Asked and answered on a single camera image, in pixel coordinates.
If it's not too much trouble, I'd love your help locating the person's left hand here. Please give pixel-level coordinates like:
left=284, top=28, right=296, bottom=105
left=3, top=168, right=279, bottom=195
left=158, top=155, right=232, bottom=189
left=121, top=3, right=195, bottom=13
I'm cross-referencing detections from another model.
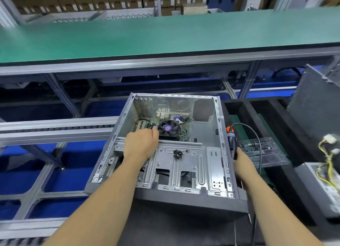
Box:
left=123, top=126, right=160, bottom=164

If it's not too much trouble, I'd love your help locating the person's right hand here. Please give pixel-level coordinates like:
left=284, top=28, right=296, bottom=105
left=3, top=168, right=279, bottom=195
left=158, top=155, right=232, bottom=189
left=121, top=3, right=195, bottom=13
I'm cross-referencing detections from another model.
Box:
left=234, top=148, right=259, bottom=184

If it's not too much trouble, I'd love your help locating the black electric screwdriver with cable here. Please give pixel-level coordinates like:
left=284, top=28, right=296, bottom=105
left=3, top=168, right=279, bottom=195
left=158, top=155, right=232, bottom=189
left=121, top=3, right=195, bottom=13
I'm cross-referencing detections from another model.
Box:
left=229, top=122, right=263, bottom=246

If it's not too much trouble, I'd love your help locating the green motherboard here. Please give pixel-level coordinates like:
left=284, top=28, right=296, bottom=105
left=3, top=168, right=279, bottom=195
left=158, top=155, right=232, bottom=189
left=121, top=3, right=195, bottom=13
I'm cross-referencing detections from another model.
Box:
left=135, top=115, right=193, bottom=143

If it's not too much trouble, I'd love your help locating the grey metal computer case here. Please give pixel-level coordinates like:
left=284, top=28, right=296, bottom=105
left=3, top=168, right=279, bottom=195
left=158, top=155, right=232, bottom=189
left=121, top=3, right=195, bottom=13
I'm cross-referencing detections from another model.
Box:
left=84, top=92, right=249, bottom=213

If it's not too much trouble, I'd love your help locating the person's right forearm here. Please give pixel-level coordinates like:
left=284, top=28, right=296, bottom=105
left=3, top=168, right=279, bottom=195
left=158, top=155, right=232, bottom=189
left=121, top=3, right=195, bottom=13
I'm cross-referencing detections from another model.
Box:
left=242, top=177, right=324, bottom=246

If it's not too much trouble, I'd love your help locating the person's left forearm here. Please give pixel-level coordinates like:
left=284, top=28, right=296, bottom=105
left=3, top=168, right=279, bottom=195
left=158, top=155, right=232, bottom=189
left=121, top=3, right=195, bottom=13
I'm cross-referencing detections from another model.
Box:
left=44, top=155, right=147, bottom=246

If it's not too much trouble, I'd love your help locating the clear plastic screw tray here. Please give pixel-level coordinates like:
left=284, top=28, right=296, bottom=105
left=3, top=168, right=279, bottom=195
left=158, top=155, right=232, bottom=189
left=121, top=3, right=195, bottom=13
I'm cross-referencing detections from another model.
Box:
left=237, top=137, right=290, bottom=169

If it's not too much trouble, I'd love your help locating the grey power supply unit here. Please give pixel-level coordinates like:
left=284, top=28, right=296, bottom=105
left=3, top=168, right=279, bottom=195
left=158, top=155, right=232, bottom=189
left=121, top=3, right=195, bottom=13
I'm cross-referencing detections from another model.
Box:
left=295, top=162, right=340, bottom=218

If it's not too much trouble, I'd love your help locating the green conveyor belt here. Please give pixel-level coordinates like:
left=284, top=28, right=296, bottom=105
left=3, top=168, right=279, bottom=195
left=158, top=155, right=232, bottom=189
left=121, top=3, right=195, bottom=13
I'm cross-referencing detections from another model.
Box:
left=0, top=7, right=340, bottom=66

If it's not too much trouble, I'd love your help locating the grey flat metal rail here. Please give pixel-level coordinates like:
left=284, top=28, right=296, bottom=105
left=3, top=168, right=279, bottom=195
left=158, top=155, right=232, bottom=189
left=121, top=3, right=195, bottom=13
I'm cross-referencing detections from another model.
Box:
left=0, top=116, right=120, bottom=147

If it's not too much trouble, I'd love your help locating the grey roller conveyor rail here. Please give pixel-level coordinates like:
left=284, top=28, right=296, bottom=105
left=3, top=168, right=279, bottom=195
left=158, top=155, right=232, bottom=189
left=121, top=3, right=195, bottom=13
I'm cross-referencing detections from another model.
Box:
left=0, top=218, right=70, bottom=246

